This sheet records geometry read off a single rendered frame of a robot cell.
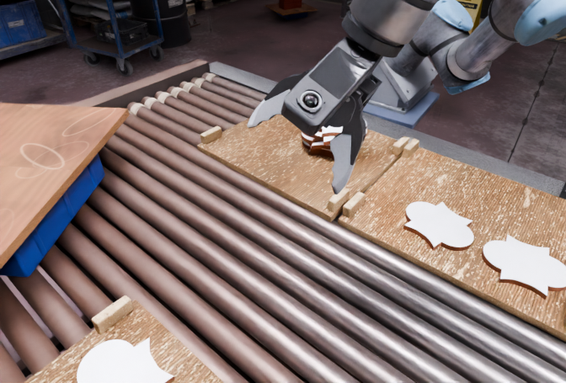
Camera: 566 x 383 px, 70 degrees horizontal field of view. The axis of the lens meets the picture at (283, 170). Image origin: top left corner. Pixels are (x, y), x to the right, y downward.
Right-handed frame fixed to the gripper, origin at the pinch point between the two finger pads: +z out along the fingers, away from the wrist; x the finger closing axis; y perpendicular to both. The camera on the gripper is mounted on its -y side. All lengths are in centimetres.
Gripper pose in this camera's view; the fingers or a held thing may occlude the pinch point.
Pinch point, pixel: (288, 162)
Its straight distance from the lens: 54.1
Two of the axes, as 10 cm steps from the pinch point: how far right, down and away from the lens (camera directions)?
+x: -7.8, -6.1, 1.3
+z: -4.2, 6.8, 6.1
